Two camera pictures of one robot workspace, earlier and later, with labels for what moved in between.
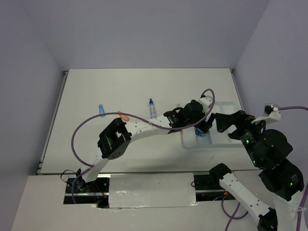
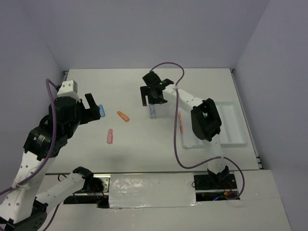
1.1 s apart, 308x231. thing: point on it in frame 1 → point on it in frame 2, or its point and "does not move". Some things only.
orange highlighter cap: x=124 y=117 does not move
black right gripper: x=222 y=120 → x=146 y=91
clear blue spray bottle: x=152 y=110 does not move
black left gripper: x=205 y=125 → x=92 y=114
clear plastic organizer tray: x=193 y=138 does not move
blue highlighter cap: x=101 y=110 does not move
